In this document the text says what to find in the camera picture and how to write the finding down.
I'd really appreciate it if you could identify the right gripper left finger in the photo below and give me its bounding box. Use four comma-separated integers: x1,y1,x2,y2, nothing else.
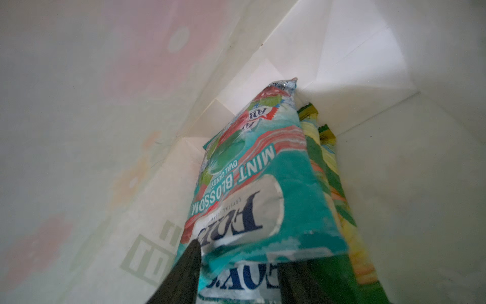
146,239,201,304

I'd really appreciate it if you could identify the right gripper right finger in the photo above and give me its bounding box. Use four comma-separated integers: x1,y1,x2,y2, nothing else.
278,262,334,304

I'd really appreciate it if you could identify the green Fox's candy bag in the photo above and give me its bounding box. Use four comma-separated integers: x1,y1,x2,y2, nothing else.
297,102,392,304

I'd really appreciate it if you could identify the teal mint Fox's candy bag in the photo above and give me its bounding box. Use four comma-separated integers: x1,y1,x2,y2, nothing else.
177,79,348,303

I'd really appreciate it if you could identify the white paper bag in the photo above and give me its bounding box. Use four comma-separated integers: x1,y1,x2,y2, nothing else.
1,1,485,303

